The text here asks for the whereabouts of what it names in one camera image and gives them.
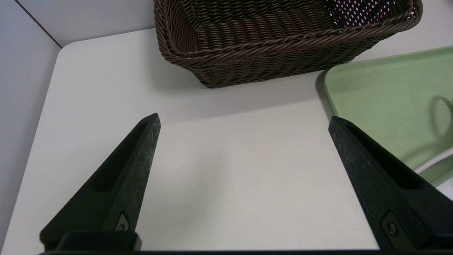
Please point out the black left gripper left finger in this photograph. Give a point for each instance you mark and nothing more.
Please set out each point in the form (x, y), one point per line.
(116, 191)

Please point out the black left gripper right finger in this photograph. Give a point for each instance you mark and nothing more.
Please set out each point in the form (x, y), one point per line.
(389, 198)

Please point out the dark brown wicker basket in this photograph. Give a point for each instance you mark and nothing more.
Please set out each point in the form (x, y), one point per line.
(269, 60)

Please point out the light green plastic tray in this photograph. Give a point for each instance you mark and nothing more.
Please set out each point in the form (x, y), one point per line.
(382, 99)

